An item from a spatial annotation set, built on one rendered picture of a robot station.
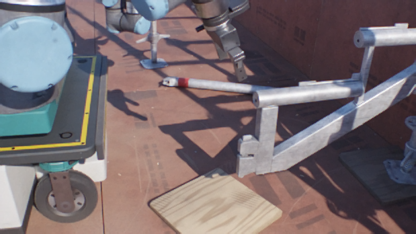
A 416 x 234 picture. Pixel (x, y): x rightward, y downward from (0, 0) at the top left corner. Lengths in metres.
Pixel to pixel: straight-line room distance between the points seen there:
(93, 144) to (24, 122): 0.17
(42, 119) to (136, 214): 0.46
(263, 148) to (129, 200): 0.48
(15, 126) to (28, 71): 0.26
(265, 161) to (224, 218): 0.22
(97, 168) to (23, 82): 0.58
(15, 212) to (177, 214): 0.46
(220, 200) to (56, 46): 0.75
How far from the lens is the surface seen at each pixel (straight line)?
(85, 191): 1.16
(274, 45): 2.74
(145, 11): 0.89
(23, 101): 0.96
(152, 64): 2.34
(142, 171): 1.41
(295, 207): 1.30
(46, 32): 0.73
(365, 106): 1.24
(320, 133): 1.20
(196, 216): 1.20
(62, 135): 1.04
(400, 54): 1.72
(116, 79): 2.17
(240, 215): 1.21
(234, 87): 1.98
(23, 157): 1.00
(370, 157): 1.63
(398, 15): 1.73
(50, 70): 0.76
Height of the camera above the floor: 0.84
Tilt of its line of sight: 29 degrees down
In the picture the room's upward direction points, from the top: 4 degrees clockwise
